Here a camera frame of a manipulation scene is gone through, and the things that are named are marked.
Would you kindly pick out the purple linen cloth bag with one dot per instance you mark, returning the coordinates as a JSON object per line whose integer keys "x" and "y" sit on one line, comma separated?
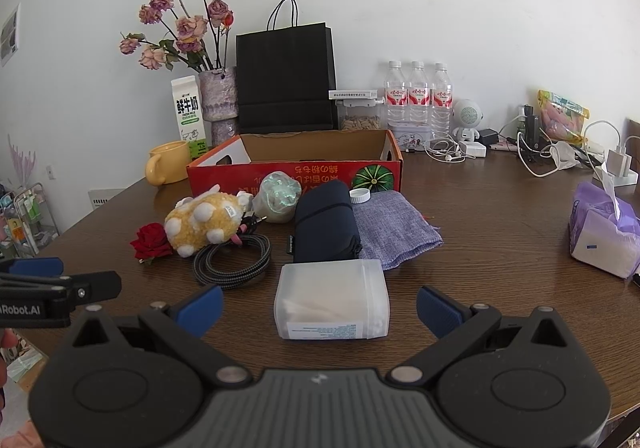
{"x": 395, "y": 228}

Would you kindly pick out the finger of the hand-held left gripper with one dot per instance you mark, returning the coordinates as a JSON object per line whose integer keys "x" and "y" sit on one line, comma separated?
{"x": 35, "y": 265}
{"x": 95, "y": 285}

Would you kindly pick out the dark blue pouch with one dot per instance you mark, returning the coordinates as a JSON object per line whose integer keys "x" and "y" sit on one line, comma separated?
{"x": 322, "y": 223}

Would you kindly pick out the red fabric rose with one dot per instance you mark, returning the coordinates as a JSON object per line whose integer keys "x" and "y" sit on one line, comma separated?
{"x": 150, "y": 240}

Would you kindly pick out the white green milk carton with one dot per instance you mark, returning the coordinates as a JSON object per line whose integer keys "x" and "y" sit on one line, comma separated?
{"x": 187, "y": 118}

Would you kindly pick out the dried pink rose bouquet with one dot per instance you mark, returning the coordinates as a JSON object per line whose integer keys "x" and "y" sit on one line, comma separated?
{"x": 191, "y": 28}

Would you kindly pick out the black upright device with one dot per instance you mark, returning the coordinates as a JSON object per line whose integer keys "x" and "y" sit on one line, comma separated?
{"x": 534, "y": 131}

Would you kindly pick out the pink floral case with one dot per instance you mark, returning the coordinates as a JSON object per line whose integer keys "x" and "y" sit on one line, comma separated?
{"x": 500, "y": 146}

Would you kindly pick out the yellow ceramic mug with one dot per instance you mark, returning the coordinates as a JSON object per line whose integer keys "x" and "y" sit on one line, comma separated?
{"x": 170, "y": 163}

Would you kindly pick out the black power adapter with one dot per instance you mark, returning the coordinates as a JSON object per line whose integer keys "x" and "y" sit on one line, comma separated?
{"x": 487, "y": 136}

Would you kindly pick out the yellow white plush toy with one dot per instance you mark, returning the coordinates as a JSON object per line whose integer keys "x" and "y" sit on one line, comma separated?
{"x": 200, "y": 223}

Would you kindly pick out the translucent plastic box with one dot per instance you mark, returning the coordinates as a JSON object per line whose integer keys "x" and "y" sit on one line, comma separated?
{"x": 325, "y": 298}

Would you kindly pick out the black paper bag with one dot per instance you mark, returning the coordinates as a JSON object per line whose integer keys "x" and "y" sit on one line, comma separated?
{"x": 285, "y": 78}

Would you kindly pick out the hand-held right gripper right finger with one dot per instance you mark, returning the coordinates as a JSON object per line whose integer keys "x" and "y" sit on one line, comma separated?
{"x": 437, "y": 313}

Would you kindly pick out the white plug-in charger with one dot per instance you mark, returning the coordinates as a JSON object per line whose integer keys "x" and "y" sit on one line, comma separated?
{"x": 620, "y": 162}

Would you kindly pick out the purple dried plant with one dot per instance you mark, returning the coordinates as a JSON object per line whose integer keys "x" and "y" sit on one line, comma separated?
{"x": 22, "y": 163}

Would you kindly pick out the purple mottled vase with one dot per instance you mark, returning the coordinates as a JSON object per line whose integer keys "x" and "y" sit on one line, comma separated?
{"x": 217, "y": 98}

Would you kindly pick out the white robot speaker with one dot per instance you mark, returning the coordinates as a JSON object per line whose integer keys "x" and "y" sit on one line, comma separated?
{"x": 467, "y": 113}

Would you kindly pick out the orange cardboard box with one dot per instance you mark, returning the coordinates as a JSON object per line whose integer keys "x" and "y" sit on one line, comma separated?
{"x": 300, "y": 173}

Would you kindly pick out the white square charger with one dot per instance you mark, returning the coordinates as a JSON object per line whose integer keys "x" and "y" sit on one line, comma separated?
{"x": 472, "y": 148}

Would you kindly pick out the white face mask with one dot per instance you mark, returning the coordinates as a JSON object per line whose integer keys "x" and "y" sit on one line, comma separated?
{"x": 565, "y": 156}

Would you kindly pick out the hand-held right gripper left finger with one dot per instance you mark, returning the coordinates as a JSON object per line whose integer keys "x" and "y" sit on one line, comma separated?
{"x": 200, "y": 310}

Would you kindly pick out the flat white printed box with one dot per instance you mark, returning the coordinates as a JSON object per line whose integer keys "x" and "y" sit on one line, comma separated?
{"x": 352, "y": 94}

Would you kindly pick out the purple tissue pack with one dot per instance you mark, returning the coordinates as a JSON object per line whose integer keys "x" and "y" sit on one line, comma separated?
{"x": 600, "y": 238}

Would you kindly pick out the yellow snack bag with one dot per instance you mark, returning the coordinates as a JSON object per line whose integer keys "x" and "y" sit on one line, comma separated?
{"x": 562, "y": 121}

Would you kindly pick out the wall poster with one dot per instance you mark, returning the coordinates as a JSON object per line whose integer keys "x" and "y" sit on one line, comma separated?
{"x": 9, "y": 33}

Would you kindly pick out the iridescent plastic bag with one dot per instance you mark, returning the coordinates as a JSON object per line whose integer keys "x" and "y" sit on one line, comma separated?
{"x": 277, "y": 198}

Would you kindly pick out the white ribbed bottle cap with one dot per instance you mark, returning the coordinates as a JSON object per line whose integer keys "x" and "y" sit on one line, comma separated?
{"x": 360, "y": 196}

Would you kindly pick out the printed tin box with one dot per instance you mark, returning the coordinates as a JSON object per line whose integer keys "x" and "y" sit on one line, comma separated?
{"x": 410, "y": 138}

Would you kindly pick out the clear seed container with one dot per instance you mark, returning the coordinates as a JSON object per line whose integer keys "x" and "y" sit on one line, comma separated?
{"x": 357, "y": 121}

